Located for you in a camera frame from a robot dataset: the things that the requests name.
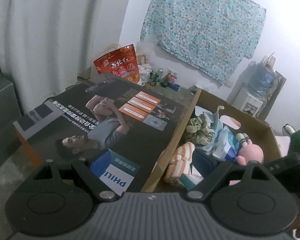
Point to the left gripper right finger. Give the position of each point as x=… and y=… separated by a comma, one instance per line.
x=214, y=173

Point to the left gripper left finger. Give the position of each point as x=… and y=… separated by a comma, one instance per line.
x=91, y=183

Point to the blue tissue pack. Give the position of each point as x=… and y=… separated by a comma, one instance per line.
x=226, y=146

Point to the pink plush doll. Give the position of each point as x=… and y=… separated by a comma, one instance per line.
x=248, y=151

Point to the orange striped cloth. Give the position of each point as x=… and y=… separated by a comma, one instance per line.
x=179, y=164

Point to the green floral cloth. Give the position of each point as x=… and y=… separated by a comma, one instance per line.
x=199, y=131

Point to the light blue towel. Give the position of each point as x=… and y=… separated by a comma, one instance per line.
x=216, y=125

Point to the brown cardboard box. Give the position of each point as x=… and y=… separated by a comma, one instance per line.
x=214, y=108

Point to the philips printed cardboard box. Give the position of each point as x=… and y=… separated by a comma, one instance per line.
x=133, y=128

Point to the white water dispenser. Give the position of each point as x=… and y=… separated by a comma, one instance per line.
x=246, y=102

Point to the blue water bottle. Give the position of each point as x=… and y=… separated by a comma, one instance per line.
x=260, y=80

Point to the red snack bag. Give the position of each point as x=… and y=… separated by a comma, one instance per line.
x=121, y=62

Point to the grey curtain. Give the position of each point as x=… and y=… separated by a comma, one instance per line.
x=46, y=44

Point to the floral blue wall cloth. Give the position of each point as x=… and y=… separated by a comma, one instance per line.
x=210, y=35

